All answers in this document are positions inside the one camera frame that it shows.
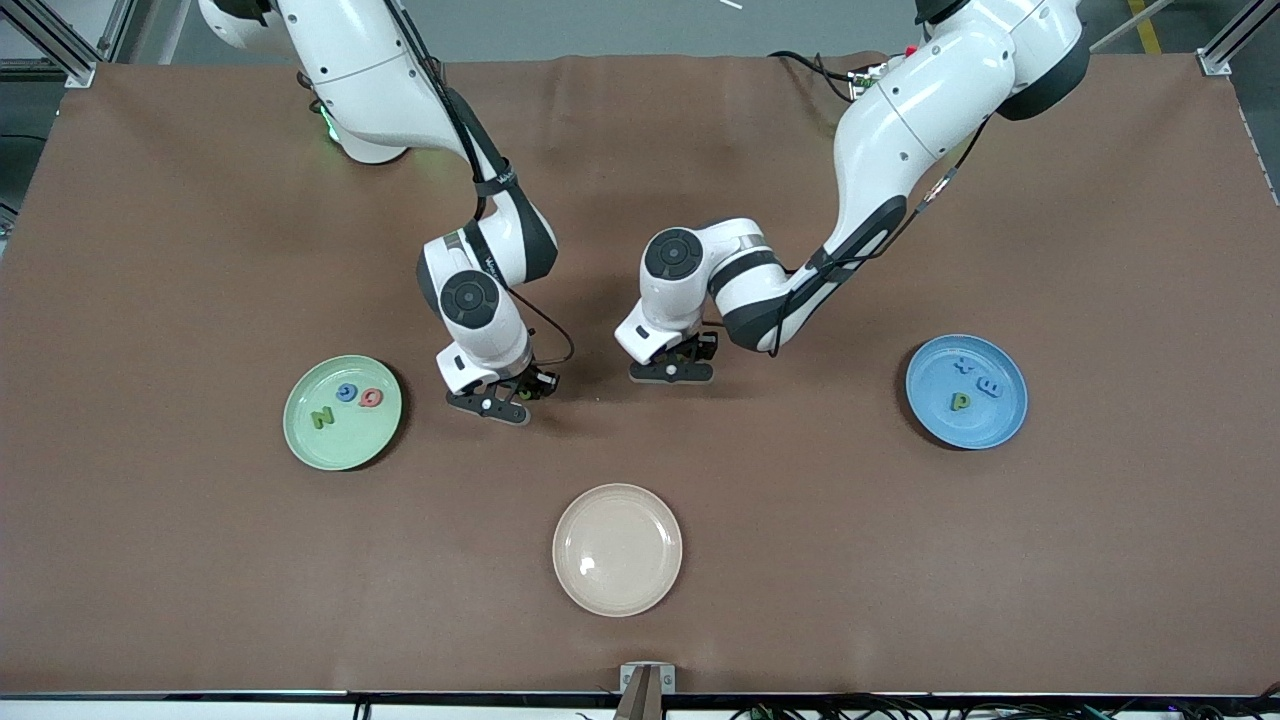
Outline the brown table cover sheet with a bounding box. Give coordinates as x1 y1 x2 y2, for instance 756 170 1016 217
0 50 1280 698

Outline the beige plate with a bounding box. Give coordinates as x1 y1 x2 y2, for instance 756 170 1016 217
552 483 684 618

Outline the light green plate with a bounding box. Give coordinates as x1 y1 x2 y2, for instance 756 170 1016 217
283 355 403 472

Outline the blue plate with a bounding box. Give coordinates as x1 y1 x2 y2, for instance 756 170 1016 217
905 334 1029 451

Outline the black base power cable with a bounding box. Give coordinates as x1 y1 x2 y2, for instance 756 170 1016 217
768 50 881 101

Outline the grey metal clamp bracket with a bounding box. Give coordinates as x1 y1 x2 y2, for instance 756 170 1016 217
619 662 677 694

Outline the aluminium camera post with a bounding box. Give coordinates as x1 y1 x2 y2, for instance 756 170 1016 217
612 668 668 720

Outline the white table front rail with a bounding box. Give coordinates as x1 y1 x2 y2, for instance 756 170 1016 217
0 697 1280 720

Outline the aluminium frame profile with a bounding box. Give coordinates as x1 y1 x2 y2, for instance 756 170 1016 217
0 0 136 89
1197 0 1280 77

